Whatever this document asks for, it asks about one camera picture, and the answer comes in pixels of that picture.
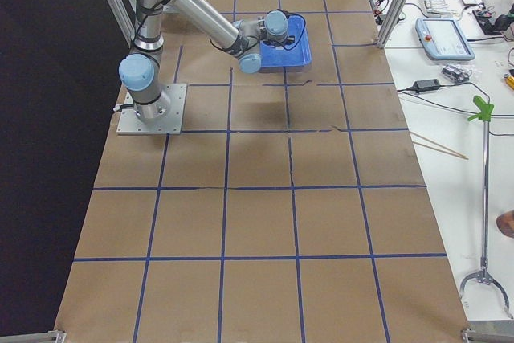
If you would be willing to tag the blue plastic tray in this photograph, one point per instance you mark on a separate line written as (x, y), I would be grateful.
(294, 57)

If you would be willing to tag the robot teach pendant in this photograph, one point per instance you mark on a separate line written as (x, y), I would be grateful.
(442, 39)

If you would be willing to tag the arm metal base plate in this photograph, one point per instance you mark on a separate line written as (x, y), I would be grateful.
(165, 116)

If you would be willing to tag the wooden chopstick pair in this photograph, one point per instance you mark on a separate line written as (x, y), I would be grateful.
(425, 142)

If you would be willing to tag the metal reacher grabber tool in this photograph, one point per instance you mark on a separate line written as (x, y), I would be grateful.
(482, 276)

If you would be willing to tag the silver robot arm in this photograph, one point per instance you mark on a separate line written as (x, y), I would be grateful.
(157, 20)

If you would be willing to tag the black power adapter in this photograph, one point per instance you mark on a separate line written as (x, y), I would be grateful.
(426, 85)

